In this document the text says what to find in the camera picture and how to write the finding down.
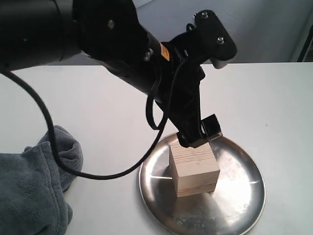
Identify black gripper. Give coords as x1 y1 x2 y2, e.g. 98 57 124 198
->
107 36 223 149

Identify light wooden cube block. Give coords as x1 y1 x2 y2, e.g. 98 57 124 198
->
169 141 220 197

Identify grey fleece cloth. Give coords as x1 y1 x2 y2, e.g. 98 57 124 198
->
0 134 76 235

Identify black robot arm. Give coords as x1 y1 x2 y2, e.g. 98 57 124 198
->
0 0 222 148

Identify round stainless steel plate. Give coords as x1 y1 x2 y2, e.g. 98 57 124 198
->
138 134 266 235

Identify grey fabric backdrop curtain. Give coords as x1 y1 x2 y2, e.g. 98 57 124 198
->
134 0 313 63

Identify dark stand pole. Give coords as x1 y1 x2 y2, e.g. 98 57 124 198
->
297 35 313 62

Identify black cable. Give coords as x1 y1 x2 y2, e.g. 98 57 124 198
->
0 58 191 180

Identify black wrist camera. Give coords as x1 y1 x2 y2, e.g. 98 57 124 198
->
186 10 237 69

